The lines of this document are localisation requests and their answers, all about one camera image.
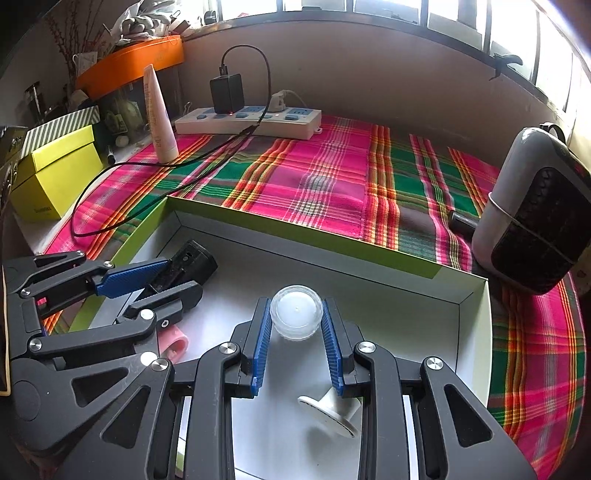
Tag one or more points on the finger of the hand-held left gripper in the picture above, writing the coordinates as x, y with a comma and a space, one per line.
134, 276
171, 301

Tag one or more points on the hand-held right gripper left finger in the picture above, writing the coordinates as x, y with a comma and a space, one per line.
262, 341

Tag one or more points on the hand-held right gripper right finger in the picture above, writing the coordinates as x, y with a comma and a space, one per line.
331, 350

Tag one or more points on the black rectangular device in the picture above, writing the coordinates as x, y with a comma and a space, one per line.
191, 265

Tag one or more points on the small clear white jar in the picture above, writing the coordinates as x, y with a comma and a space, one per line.
295, 314

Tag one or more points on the white green-edged box tray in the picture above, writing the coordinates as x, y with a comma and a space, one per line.
392, 295

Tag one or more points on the pink curved band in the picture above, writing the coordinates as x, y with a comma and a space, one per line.
173, 344

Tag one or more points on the white and green spool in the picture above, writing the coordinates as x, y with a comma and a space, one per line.
328, 410

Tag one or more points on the yellow-green box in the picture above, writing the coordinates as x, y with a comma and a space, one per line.
60, 180

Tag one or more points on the black pen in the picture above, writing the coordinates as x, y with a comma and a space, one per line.
110, 154

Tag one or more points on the white pink lotion tube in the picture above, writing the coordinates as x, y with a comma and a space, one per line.
159, 124

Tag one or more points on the glass tank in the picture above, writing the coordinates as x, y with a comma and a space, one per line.
124, 110

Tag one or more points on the green white striped box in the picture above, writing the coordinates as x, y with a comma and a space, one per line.
60, 127

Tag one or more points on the pink green plaid cloth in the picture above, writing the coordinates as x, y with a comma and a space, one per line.
323, 175

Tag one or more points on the dark metal case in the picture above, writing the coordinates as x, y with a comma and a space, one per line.
9, 152

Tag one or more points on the small black cylinder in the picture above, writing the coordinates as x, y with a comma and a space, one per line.
464, 221

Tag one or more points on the black charger adapter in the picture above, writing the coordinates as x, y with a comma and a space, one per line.
226, 94

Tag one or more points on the white blue power strip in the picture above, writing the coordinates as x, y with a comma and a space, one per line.
277, 124

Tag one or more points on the orange box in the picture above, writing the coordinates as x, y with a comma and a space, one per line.
134, 60

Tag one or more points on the white plug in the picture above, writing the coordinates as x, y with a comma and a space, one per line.
278, 99

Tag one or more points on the grey black portable heater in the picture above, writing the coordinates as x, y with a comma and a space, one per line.
531, 217

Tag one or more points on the white crumpled bags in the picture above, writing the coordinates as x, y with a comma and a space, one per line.
143, 21

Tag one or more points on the dried branches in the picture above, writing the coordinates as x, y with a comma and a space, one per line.
64, 27

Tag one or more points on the black window latch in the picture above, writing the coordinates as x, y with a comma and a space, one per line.
505, 60

